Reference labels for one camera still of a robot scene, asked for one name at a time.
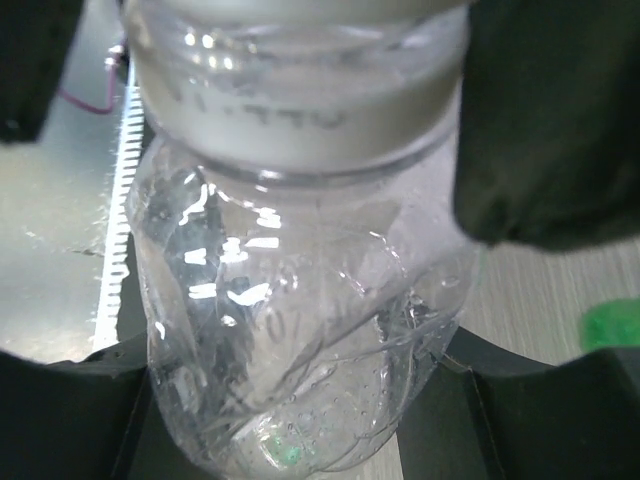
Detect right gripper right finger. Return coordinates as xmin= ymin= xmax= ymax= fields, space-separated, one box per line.
xmin=397 ymin=328 xmax=639 ymax=480

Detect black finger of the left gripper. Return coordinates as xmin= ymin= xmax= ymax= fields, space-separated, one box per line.
xmin=453 ymin=0 xmax=639 ymax=250

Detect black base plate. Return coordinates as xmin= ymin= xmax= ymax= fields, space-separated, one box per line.
xmin=116 ymin=234 xmax=146 ymax=342

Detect clear plastic bottle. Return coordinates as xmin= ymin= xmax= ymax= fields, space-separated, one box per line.
xmin=119 ymin=0 xmax=484 ymax=480

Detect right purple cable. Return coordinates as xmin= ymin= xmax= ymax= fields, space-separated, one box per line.
xmin=57 ymin=44 xmax=126 ymax=116

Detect green bottle cap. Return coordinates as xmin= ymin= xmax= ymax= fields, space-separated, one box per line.
xmin=579 ymin=298 xmax=640 ymax=352

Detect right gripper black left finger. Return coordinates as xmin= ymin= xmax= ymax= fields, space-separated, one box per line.
xmin=1 ymin=334 xmax=209 ymax=479

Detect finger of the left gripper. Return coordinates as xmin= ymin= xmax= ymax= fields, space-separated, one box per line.
xmin=1 ymin=0 xmax=84 ymax=144

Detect white bottle cap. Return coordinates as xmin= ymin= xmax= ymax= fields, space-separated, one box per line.
xmin=122 ymin=1 xmax=469 ymax=172

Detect white cable duct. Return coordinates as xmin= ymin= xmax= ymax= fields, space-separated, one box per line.
xmin=92 ymin=65 xmax=144 ymax=352

